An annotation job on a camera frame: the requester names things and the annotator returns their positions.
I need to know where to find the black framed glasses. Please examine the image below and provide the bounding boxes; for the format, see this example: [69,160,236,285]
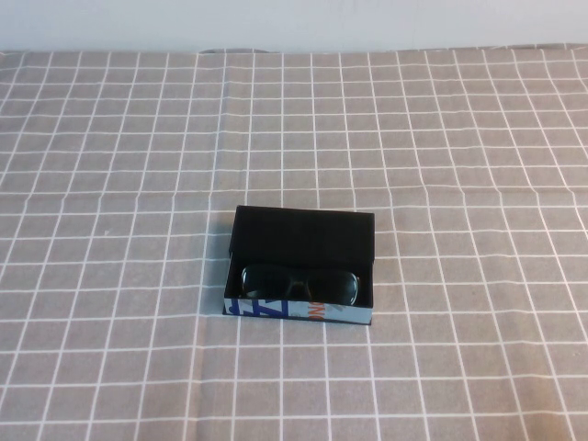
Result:
[239,263,361,306]

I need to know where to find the black printed glasses case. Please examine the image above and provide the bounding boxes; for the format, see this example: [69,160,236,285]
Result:
[221,204,379,329]

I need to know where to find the grey white-checked tablecloth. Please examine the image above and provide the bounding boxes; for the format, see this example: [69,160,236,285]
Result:
[0,42,588,441]

